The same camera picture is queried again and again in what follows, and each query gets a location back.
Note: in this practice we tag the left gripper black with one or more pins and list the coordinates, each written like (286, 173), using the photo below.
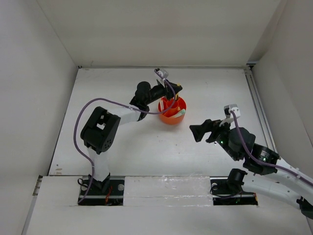
(167, 91)

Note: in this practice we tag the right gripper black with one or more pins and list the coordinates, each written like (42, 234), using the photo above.
(198, 130)

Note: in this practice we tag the pale green white highlighter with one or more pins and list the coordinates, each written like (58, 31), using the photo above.
(183, 111)

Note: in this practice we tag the gold black pen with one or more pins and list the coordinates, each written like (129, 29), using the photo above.
(177, 89)

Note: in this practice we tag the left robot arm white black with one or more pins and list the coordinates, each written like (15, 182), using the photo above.
(100, 129)

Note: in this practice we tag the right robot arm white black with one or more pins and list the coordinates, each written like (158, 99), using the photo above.
(262, 170)

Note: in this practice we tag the orange round divided container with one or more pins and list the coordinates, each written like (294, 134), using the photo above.
(167, 117)

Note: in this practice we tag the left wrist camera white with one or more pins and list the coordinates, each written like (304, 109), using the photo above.
(161, 73)

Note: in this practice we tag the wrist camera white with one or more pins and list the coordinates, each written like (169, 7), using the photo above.
(161, 73)
(232, 108)

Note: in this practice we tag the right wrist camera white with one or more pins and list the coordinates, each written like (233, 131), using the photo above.
(232, 108)

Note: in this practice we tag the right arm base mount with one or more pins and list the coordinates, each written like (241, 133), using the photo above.
(228, 191)

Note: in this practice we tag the aluminium rail right side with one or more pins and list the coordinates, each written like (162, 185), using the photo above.
(256, 100)

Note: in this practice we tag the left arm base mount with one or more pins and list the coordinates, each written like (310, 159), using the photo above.
(112, 196)

